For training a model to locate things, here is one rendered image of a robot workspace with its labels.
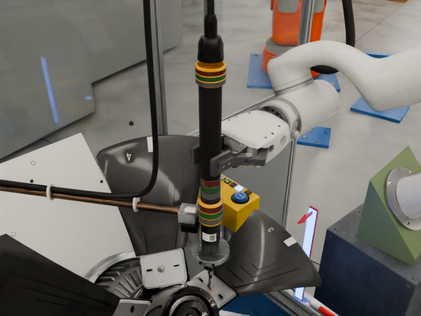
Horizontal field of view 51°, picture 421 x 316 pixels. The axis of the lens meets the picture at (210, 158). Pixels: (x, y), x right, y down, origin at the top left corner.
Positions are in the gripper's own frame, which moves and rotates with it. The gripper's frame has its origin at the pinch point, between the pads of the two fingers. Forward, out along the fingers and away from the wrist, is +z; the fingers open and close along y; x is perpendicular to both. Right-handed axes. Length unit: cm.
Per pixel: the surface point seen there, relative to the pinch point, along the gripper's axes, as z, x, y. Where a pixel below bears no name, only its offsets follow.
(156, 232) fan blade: 4.9, -19.2, 9.5
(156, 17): -44, 0, 70
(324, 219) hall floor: -162, -149, 61
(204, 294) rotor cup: 5.1, -25.1, -3.8
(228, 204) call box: -32, -42, 25
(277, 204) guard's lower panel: -121, -119, 70
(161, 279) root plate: 8.2, -25.6, 4.7
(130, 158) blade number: 1.4, -9.5, 21.4
